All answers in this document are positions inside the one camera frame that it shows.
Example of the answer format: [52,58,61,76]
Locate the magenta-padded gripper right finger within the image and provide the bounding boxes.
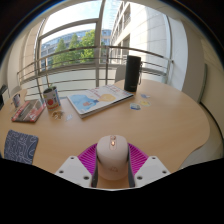
[127,142,172,188]

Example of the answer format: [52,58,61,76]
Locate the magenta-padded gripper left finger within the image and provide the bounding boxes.
[54,143,100,189]

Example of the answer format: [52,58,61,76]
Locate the beige computer mouse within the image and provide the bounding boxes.
[95,134,130,182]

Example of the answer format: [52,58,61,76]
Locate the blue patterned mouse pad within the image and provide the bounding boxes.
[3,129,40,166]

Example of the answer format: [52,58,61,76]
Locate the round blue sticker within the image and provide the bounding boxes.
[129,102,142,111]

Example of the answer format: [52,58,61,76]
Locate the red and blue magazine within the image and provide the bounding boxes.
[11,98,47,123]

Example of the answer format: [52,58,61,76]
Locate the light illustrated magazine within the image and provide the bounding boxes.
[67,84,135,119]

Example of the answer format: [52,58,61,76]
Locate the printed mug with plant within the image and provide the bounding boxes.
[42,85,62,111]

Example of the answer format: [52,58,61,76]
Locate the black drink bottle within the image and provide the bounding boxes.
[123,55,143,93]

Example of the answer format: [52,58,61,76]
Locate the white chair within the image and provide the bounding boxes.
[9,85,23,98]
[114,64,128,84]

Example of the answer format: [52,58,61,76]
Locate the black and white printer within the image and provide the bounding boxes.
[0,84,8,111]

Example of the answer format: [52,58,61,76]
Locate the metal balcony railing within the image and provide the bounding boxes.
[16,44,175,101]

